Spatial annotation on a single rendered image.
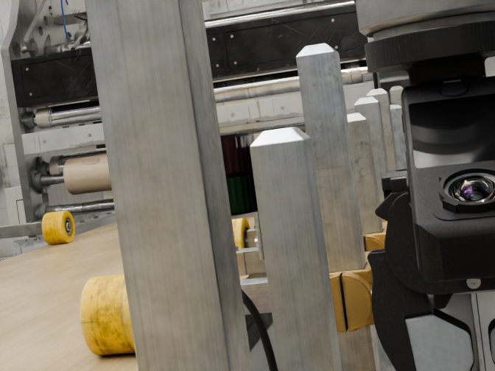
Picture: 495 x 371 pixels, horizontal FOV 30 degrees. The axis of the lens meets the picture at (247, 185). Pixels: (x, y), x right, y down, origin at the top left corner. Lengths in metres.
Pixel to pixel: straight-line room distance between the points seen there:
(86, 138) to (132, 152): 2.76
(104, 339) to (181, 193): 0.60
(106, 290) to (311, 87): 0.29
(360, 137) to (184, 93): 0.75
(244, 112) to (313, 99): 2.12
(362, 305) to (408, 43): 0.44
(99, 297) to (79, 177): 2.21
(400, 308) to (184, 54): 0.16
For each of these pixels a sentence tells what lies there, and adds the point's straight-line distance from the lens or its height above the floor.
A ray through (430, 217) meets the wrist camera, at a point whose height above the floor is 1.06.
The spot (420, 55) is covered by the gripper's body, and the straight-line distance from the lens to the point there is 0.40.
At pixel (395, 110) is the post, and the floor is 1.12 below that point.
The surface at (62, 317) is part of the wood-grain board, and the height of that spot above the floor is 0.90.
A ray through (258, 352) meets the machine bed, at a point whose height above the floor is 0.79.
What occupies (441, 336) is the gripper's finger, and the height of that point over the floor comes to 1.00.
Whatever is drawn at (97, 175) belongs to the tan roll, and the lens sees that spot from 3.09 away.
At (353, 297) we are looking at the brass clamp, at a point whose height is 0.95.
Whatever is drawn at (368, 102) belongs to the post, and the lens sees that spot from 1.32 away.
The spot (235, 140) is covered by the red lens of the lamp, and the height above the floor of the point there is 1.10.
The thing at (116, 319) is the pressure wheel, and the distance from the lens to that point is 0.91.
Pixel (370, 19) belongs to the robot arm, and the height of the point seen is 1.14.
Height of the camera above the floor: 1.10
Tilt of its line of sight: 3 degrees down
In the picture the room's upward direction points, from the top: 8 degrees counter-clockwise
